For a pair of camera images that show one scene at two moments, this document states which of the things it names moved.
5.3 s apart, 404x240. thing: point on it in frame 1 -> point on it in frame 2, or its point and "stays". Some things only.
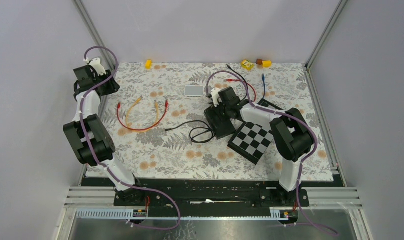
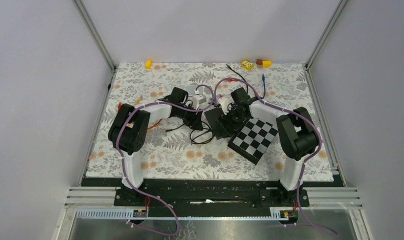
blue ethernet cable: (263, 80) stays
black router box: (219, 120) stays
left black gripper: (112, 87) -> (194, 121)
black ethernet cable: (242, 76) stays
